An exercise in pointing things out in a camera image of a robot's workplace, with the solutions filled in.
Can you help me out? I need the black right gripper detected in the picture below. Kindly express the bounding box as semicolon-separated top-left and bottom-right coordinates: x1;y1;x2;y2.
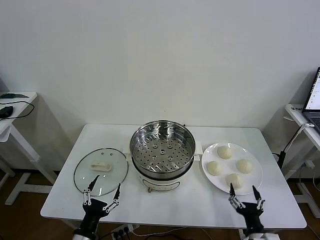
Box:
228;183;266;235

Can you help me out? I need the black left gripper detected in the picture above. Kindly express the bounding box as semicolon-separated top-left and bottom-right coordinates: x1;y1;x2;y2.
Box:
79;174;122;230

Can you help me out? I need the white steamed baozi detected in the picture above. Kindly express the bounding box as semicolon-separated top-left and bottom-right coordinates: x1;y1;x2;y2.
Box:
216;145;234;160
206;160;223;176
225;173;245;190
236;158;254;174

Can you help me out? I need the round glass lid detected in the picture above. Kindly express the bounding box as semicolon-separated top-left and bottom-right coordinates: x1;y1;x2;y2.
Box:
73;147;129;197

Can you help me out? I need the steel steamer basket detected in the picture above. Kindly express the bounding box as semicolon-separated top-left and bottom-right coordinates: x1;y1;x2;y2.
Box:
129;120;197;176

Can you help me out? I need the white round plate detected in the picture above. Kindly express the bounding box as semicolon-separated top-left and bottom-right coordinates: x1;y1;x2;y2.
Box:
201;142;264;196

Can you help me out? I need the white power strip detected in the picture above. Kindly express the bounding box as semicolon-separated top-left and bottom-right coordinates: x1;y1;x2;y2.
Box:
111;224;141;238

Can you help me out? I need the white electric cooker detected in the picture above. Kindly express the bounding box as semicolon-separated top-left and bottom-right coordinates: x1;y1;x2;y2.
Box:
122;141;203;194

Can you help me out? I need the open grey laptop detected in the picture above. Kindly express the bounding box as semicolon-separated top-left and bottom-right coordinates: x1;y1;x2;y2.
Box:
301;66;320;133

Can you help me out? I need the black computer mouse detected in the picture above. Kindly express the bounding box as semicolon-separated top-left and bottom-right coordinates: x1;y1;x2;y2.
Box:
0;105;14;119

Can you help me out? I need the dark green flat object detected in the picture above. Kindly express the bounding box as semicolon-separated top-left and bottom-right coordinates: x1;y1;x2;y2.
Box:
0;92;29;99

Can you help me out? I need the black hanging cable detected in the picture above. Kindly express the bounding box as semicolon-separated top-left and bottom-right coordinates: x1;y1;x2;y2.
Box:
272;129;301;169

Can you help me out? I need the white laptop cable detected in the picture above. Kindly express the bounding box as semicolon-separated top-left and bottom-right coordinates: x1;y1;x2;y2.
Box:
296;122;316;141

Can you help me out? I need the black mouse cable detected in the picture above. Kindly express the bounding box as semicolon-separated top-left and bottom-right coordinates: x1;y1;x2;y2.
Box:
0;100;35;121

